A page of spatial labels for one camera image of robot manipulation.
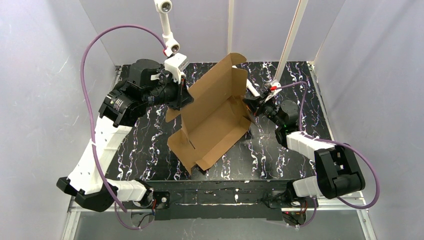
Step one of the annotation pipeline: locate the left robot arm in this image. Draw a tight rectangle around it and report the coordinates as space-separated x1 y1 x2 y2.
56 54 194 212

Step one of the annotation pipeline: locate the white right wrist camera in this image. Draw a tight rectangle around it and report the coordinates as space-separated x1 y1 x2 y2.
264 80 281 102

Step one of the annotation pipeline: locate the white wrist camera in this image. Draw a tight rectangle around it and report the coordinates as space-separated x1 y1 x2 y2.
264 80 281 102
163 48 189 84

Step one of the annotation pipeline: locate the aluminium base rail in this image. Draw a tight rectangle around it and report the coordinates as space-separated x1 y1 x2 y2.
61 66 377 240

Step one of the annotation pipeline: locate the brown cardboard box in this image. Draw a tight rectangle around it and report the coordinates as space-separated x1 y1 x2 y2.
165 52 253 173

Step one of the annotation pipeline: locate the white PVC pipe frame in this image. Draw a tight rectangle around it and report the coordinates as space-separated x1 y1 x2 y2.
154 0 308 90

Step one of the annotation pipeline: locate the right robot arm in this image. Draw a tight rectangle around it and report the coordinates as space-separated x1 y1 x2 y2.
243 96 366 203

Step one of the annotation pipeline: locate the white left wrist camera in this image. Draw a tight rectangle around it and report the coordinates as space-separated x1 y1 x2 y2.
163 48 189 84

